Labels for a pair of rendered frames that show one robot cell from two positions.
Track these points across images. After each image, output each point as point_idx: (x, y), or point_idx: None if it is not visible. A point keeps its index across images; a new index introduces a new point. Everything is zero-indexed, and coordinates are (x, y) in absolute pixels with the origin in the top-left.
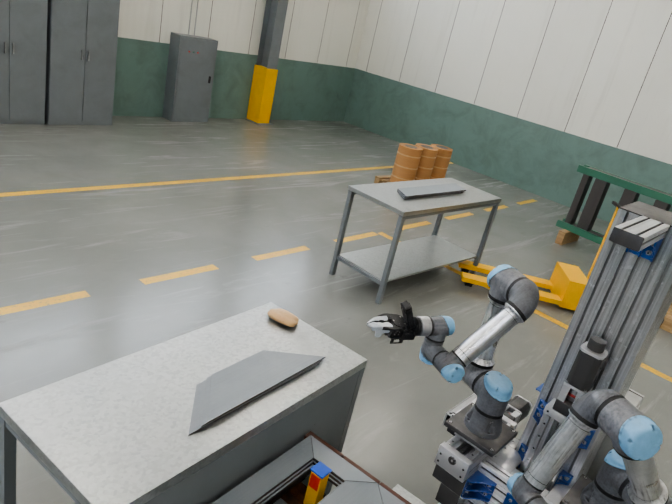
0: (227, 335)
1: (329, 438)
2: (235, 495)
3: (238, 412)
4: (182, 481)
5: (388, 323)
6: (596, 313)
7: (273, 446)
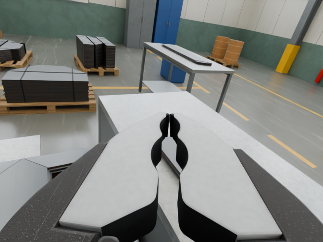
0: (313, 200)
1: None
2: None
3: (164, 163)
4: (112, 129)
5: (131, 192)
6: None
7: (150, 236)
